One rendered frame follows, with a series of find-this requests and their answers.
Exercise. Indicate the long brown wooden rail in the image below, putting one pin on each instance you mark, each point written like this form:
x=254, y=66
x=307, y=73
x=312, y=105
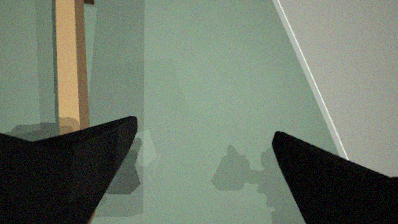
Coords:
x=72, y=67

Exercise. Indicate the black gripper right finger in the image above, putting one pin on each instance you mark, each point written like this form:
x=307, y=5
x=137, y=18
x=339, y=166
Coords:
x=329, y=189

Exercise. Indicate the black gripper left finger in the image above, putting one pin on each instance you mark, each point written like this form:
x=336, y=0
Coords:
x=61, y=180

